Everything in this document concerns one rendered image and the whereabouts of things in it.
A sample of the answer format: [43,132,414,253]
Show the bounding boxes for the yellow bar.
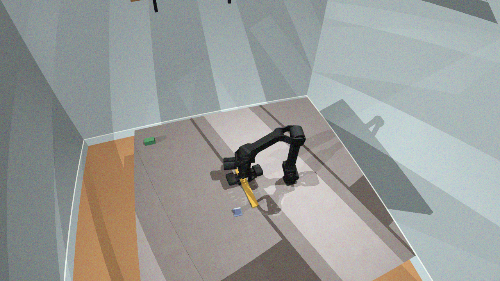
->
[235,169,259,208]

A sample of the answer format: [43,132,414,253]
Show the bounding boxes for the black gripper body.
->
[226,164,263,186]

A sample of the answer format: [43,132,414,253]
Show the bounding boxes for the green rectangular block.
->
[144,137,155,146]

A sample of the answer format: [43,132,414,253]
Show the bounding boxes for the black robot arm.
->
[223,125,306,186]

